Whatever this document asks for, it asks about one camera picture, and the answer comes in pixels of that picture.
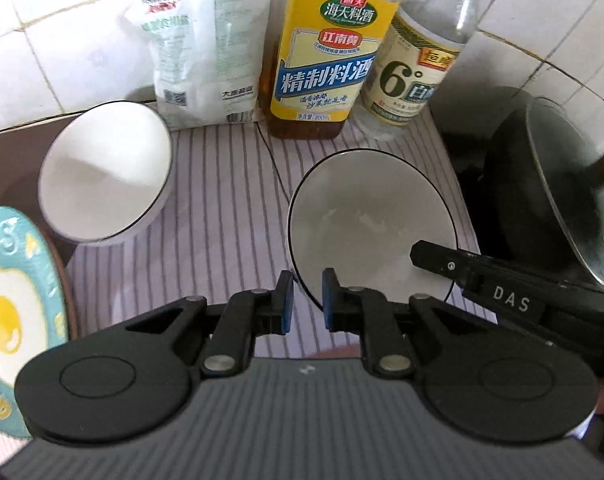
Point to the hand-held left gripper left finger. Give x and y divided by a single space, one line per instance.
285 310

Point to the black wok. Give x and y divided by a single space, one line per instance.
507 195

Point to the striped brown pink table mat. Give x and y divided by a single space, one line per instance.
221 200

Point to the clear vinegar bottle yellow cap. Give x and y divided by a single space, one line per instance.
407 75

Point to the glass wok lid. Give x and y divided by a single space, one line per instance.
567 185

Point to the blue fried egg plate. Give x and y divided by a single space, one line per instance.
11 310

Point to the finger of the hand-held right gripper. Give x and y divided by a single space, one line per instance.
447 262

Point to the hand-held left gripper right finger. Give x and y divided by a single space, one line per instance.
327 300

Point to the cooking wine bottle yellow label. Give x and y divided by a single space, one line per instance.
322 60

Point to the white salt bag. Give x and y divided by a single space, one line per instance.
201 45

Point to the white bowl with dark rim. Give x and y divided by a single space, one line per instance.
362 210
106 170

